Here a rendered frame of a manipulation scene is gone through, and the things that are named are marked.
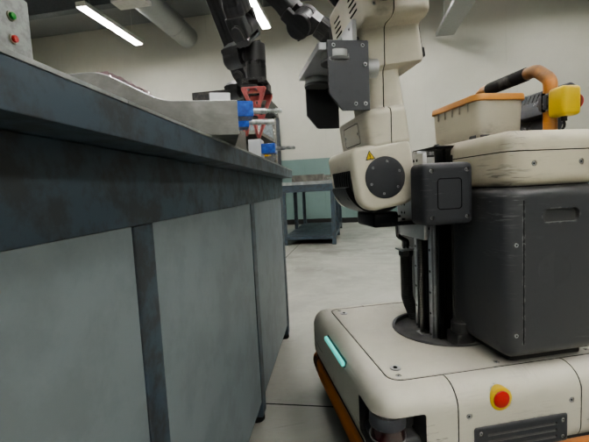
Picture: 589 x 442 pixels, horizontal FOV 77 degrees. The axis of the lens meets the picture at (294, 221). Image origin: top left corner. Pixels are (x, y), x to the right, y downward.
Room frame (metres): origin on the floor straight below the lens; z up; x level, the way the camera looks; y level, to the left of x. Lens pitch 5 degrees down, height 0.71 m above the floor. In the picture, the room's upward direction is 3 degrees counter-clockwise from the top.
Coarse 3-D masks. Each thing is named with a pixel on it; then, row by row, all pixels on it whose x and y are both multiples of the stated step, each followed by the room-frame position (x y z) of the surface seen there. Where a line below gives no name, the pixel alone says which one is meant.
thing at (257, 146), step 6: (252, 144) 1.07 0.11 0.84; (258, 144) 1.07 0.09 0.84; (264, 144) 1.07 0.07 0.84; (270, 144) 1.07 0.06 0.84; (252, 150) 1.07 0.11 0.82; (258, 150) 1.07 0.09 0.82; (264, 150) 1.07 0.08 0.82; (270, 150) 1.07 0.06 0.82; (276, 150) 1.09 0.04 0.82; (264, 156) 1.11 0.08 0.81
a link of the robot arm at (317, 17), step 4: (300, 8) 1.23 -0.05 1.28; (304, 8) 1.22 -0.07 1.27; (308, 8) 1.23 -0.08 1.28; (304, 12) 1.20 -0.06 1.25; (308, 12) 1.21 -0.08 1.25; (312, 12) 1.23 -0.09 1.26; (316, 12) 1.22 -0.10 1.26; (308, 16) 1.20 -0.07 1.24; (312, 16) 1.19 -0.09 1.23; (316, 16) 1.21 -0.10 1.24; (320, 16) 1.22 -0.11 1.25; (312, 20) 1.20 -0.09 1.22; (316, 20) 1.20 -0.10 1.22; (320, 20) 1.20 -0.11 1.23; (312, 24) 1.21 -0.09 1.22; (316, 24) 1.20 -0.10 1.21; (312, 28) 1.22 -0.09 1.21; (312, 32) 1.22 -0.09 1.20
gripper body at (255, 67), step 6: (246, 66) 1.09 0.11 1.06; (252, 66) 1.07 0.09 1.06; (258, 66) 1.07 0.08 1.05; (264, 66) 1.09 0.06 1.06; (246, 72) 1.09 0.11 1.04; (252, 72) 1.07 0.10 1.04; (258, 72) 1.07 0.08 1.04; (264, 72) 1.08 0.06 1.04; (246, 78) 1.05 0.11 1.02; (252, 78) 1.05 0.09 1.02; (258, 78) 1.05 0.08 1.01; (264, 78) 1.05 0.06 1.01; (258, 84) 1.09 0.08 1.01; (264, 84) 1.08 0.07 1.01
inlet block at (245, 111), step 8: (216, 96) 0.67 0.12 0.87; (224, 96) 0.67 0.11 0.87; (240, 104) 0.68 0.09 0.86; (248, 104) 0.68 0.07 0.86; (240, 112) 0.68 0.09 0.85; (248, 112) 0.68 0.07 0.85; (256, 112) 0.70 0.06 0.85; (264, 112) 0.70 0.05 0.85; (272, 112) 0.71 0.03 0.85; (280, 112) 0.71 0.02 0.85; (240, 120) 0.72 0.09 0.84; (248, 120) 0.72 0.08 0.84
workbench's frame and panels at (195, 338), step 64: (0, 64) 0.23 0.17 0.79; (0, 128) 0.28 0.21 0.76; (64, 128) 0.29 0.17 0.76; (128, 128) 0.36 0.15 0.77; (0, 192) 0.27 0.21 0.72; (64, 192) 0.34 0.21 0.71; (128, 192) 0.44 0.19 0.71; (192, 192) 0.64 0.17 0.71; (256, 192) 1.17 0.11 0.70; (0, 256) 0.27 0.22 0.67; (64, 256) 0.33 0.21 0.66; (128, 256) 0.43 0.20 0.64; (192, 256) 0.63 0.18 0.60; (256, 256) 1.12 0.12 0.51; (0, 320) 0.26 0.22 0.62; (64, 320) 0.32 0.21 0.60; (128, 320) 0.42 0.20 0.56; (192, 320) 0.61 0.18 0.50; (256, 320) 1.07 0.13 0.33; (0, 384) 0.26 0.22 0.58; (64, 384) 0.32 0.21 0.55; (128, 384) 0.41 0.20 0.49; (192, 384) 0.59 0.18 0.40; (256, 384) 1.02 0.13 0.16
